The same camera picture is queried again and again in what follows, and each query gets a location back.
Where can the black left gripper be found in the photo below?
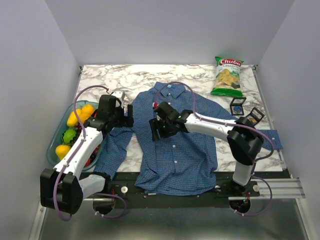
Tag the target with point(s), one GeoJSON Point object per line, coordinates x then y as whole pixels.
{"type": "Point", "coordinates": [128, 120]}

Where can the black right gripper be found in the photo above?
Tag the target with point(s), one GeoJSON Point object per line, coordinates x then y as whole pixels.
{"type": "Point", "coordinates": [155, 123]}

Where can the blue checked shirt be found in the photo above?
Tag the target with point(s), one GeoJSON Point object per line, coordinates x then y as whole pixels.
{"type": "Point", "coordinates": [181, 165]}

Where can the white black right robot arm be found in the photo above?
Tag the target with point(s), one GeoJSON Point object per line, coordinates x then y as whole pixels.
{"type": "Point", "coordinates": [244, 140]}

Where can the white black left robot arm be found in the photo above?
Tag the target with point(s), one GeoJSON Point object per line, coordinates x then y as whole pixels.
{"type": "Point", "coordinates": [62, 186]}

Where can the black box with blue brooch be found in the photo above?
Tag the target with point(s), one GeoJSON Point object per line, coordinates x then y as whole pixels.
{"type": "Point", "coordinates": [236, 106]}

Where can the black box with gold brooch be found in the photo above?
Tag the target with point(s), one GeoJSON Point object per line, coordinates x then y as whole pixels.
{"type": "Point", "coordinates": [255, 116]}

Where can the orange fruit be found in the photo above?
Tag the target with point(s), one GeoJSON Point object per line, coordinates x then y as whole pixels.
{"type": "Point", "coordinates": [87, 110]}
{"type": "Point", "coordinates": [84, 116]}

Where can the dark purple grapes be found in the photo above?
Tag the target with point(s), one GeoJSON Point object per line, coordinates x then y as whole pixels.
{"type": "Point", "coordinates": [95, 153]}

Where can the yellow mango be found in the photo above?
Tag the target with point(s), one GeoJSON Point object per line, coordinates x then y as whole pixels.
{"type": "Point", "coordinates": [72, 120]}

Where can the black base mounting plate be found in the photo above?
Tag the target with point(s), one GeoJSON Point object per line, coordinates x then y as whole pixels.
{"type": "Point", "coordinates": [221, 196]}

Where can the yellow pear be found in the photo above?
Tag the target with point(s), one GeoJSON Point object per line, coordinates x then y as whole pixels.
{"type": "Point", "coordinates": [62, 150]}

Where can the teal plastic fruit basket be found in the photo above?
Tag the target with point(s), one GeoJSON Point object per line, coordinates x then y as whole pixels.
{"type": "Point", "coordinates": [51, 156]}

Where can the green cassava chips bag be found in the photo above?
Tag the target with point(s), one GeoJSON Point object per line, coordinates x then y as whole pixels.
{"type": "Point", "coordinates": [227, 79]}

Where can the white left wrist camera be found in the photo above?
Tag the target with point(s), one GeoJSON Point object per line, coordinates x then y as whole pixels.
{"type": "Point", "coordinates": [119, 94]}

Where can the aluminium frame rail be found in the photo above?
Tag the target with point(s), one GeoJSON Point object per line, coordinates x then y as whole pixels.
{"type": "Point", "coordinates": [282, 188]}

